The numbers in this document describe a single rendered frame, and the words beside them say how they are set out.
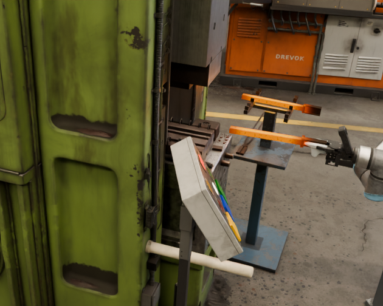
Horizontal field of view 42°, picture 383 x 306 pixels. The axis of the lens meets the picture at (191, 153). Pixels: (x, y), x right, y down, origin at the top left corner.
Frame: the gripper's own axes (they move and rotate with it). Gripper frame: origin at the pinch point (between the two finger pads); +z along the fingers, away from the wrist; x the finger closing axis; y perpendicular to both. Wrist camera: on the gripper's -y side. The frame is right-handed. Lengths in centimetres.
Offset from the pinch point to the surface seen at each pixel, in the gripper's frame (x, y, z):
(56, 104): -39, -13, 93
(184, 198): -75, -10, 31
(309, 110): 58, 10, 3
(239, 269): -39, 43, 15
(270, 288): 24, 106, 2
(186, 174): -64, -11, 34
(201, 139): -3.3, 7.9, 44.6
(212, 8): -15, -51, 43
